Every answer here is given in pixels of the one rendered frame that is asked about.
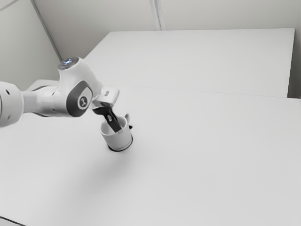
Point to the white mug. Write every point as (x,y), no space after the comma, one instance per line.
(117,137)

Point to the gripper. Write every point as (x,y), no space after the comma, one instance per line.
(101,111)

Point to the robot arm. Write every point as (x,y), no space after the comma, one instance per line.
(70,91)

